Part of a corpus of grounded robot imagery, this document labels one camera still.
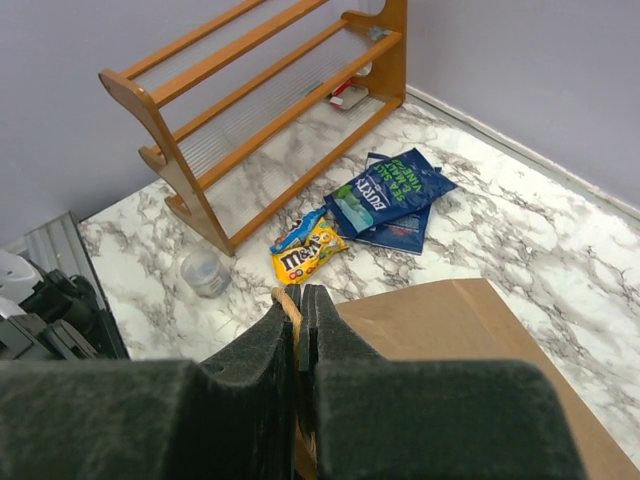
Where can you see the small blue candy bar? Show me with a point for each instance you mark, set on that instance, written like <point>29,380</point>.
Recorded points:
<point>298,233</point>

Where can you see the yellow M&M's packet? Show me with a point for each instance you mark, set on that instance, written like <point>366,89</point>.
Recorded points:
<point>296,265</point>

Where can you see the brown paper bag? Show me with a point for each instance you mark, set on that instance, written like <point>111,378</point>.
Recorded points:
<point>475,340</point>

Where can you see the red white item on rack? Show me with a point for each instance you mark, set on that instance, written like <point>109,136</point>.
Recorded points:
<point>348,96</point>

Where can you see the dark blue snack packet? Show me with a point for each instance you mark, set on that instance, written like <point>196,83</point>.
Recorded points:
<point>405,234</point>

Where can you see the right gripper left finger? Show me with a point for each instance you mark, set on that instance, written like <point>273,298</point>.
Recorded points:
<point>231,416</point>

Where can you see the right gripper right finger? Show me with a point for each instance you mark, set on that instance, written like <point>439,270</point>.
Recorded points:
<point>435,415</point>

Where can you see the blue Burts crisps packet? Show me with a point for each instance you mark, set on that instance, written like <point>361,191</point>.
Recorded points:
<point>387,190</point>

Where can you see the orange wooden rack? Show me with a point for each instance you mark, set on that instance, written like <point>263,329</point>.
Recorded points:
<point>239,111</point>

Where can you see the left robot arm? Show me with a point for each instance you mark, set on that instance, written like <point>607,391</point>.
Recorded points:
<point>51,316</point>

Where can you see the small clear plastic cup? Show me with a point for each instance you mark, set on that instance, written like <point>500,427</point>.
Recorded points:
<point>205,274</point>

